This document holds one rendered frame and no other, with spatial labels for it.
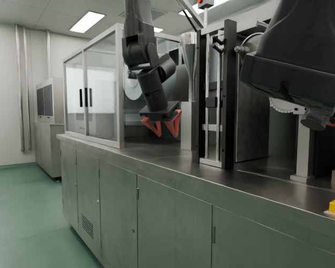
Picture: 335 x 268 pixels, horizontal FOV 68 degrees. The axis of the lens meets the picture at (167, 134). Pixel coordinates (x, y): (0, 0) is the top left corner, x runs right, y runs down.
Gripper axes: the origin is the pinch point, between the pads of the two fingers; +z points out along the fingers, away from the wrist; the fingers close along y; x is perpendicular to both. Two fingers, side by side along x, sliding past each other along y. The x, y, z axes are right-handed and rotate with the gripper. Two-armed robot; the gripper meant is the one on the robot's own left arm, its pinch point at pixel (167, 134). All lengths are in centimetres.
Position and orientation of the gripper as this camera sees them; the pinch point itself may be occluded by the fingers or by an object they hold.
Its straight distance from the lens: 73.9
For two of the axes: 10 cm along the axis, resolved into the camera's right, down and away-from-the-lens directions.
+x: -5.0, 5.5, -6.7
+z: 2.8, 8.3, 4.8
